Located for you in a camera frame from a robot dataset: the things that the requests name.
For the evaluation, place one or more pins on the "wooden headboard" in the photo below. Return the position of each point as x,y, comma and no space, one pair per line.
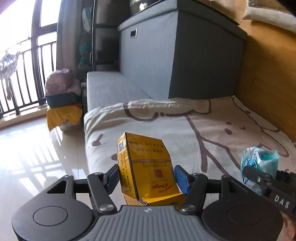
270,81

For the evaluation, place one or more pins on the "green cardboard box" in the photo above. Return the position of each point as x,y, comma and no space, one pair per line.
84,97

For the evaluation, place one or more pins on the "dark plastic tray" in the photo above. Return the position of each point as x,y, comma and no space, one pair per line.
62,99

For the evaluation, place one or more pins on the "black window railing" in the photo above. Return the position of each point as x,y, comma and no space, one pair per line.
34,76

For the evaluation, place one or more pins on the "brown curtain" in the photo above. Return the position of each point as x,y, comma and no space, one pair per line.
69,41

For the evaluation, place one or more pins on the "black drawer shelf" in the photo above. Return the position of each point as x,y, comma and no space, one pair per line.
108,34

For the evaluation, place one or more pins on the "black round box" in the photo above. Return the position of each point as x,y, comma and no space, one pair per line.
148,7

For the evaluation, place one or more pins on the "person's right hand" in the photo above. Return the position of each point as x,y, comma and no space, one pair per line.
291,228

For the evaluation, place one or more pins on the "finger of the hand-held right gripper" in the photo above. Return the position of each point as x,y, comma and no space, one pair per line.
256,177

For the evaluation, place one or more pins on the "white plastic bag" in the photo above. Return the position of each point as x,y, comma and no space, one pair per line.
69,126

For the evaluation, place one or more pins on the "teal tissue packet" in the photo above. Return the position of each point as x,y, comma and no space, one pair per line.
261,160

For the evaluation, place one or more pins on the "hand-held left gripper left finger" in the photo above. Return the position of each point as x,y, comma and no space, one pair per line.
113,178

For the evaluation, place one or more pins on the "grey storage box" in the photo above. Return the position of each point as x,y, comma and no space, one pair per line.
161,53

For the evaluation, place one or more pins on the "printed beige pillow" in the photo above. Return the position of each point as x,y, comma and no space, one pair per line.
270,14

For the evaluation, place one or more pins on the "green patterned bag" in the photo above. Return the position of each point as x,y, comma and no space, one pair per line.
84,53

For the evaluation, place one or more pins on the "white packet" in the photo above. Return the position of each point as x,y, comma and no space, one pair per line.
87,19

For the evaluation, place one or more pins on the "grey seat cushion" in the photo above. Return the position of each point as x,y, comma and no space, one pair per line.
111,90

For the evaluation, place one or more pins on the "printed beige blanket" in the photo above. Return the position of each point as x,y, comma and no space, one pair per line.
185,120

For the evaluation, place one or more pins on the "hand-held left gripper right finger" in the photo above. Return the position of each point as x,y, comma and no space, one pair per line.
181,179

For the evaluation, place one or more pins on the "yellow cloth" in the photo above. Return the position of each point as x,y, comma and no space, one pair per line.
62,114

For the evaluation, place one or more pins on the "yellow cigarette box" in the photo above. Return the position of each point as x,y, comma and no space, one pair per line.
145,166

